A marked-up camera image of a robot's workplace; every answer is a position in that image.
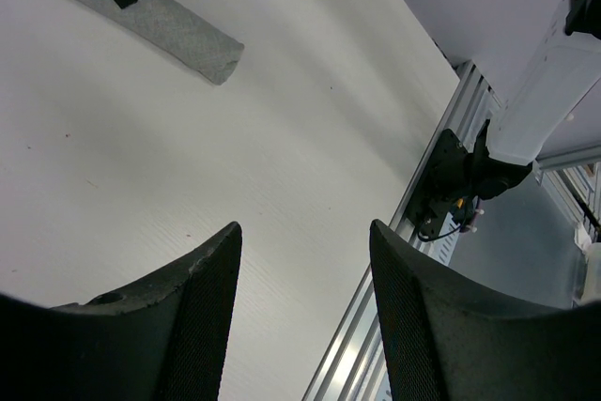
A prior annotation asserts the white slotted cable duct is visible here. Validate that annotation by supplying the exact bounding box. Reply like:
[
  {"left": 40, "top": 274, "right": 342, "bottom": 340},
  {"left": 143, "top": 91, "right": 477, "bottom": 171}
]
[{"left": 430, "top": 213, "right": 460, "bottom": 266}]

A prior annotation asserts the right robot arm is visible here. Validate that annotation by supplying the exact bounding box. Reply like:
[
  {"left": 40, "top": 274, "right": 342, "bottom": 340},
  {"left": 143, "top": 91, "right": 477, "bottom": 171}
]
[{"left": 425, "top": 0, "right": 600, "bottom": 199}]

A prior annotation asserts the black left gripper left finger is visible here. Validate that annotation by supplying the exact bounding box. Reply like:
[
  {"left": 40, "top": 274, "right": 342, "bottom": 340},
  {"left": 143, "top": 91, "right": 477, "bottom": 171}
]
[{"left": 1, "top": 223, "right": 242, "bottom": 400}]

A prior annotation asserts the grey cloth napkin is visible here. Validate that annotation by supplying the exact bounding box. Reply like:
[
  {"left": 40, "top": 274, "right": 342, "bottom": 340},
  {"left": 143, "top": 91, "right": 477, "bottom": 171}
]
[{"left": 75, "top": 0, "right": 244, "bottom": 85}]

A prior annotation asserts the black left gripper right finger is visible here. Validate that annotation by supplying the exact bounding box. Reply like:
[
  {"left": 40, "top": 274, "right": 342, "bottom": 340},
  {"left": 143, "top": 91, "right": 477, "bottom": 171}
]
[{"left": 369, "top": 220, "right": 600, "bottom": 400}]

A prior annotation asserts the aluminium front rail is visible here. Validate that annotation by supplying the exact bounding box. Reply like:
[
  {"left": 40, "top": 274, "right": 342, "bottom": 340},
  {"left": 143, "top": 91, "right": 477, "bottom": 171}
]
[{"left": 302, "top": 61, "right": 499, "bottom": 400}]

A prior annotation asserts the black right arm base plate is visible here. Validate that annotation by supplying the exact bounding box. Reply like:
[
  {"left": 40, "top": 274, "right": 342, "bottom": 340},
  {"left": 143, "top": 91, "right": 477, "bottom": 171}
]
[{"left": 408, "top": 129, "right": 473, "bottom": 242}]

